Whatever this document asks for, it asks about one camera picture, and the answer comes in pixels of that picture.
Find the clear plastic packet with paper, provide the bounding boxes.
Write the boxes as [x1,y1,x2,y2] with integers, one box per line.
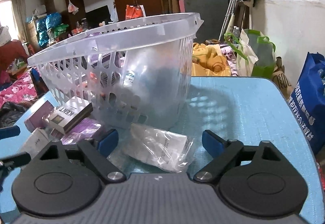
[108,123,196,173]

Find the yellow blanket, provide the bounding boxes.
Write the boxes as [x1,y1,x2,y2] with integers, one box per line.
[191,43,231,77]

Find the Kent cigarette box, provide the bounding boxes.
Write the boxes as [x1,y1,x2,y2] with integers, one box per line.
[48,96,93,134]

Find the window curtain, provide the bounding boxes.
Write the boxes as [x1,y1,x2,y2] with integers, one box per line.
[11,0,28,42]

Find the translucent white plastic basket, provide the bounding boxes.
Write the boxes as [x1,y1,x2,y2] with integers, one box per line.
[28,13,203,129]

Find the white green-handled tote bag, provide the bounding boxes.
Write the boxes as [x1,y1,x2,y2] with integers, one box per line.
[224,29,276,79]

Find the orange white hanging bag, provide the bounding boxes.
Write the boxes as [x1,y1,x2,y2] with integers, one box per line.
[125,5,146,20]

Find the pink floral bedding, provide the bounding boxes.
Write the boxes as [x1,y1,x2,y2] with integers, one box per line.
[0,70,37,106]

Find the blue plastic bags stack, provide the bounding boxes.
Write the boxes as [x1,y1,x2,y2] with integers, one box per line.
[36,12,69,48]

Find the small white box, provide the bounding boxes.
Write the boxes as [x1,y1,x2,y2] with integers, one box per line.
[19,128,50,159]

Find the blue woven shopping bag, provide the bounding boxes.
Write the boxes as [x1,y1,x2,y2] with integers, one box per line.
[288,53,324,154]

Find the black television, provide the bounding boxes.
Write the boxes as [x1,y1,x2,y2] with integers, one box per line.
[86,5,111,29]

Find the metal crutches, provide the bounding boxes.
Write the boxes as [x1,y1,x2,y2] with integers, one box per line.
[219,0,237,42]

